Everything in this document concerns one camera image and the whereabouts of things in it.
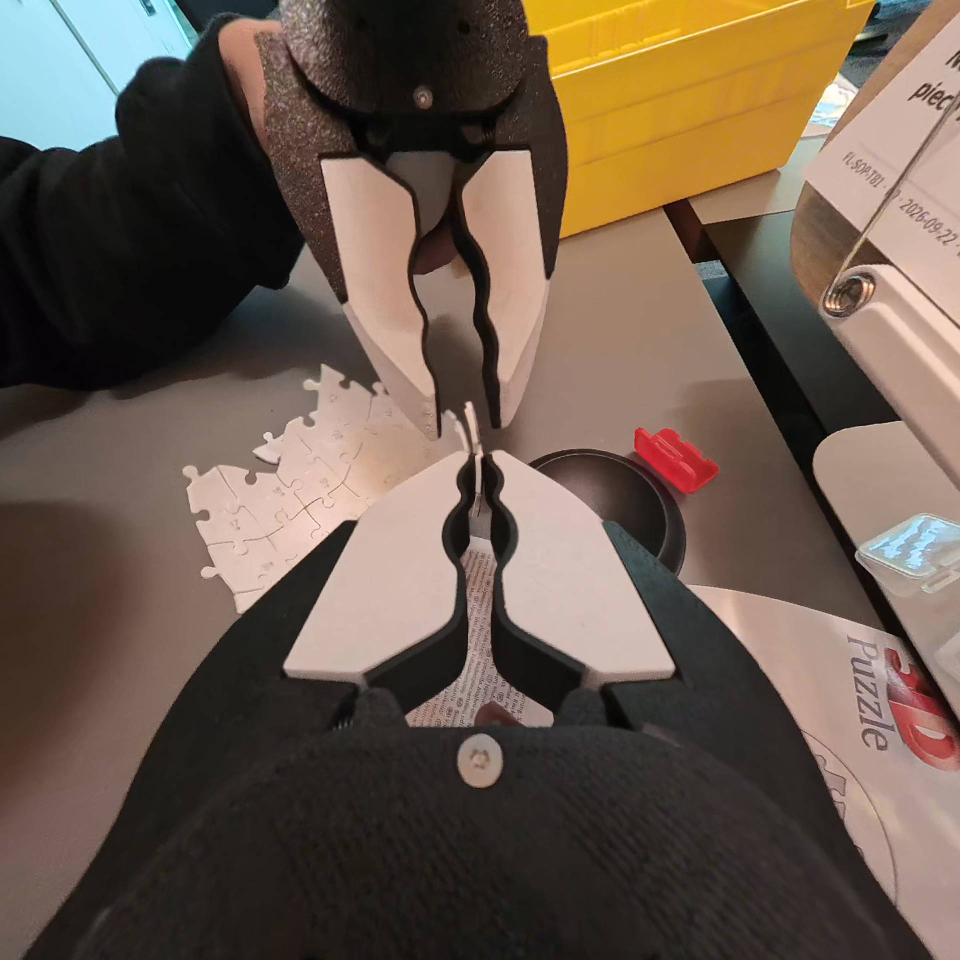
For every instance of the single white puzzle piece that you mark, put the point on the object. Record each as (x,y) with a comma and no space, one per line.
(471,431)

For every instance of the red plastic clip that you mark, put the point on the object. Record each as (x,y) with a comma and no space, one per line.
(675,457)

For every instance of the person's left forearm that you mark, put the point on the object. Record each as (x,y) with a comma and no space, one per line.
(112,225)

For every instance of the white door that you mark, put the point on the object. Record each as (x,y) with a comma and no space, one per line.
(60,60)

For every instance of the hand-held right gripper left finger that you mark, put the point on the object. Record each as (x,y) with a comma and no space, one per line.
(375,600)

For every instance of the joined white puzzle ball section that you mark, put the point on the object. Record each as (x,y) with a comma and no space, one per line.
(300,480)

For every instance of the yellow plastic bin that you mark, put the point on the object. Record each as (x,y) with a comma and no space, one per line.
(675,112)

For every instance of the person's left hand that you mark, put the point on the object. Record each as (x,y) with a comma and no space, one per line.
(244,75)

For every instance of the small clear plastic box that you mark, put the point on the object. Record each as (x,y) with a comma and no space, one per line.
(907,551)

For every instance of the black round puzzle stand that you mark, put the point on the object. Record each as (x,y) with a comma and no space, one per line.
(615,495)

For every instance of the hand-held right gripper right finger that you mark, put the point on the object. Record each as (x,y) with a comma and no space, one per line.
(585,600)

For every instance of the instruction sheet on board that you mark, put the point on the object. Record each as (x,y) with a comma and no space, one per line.
(817,240)

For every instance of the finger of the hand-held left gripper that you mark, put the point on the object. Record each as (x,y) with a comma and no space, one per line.
(375,255)
(506,255)

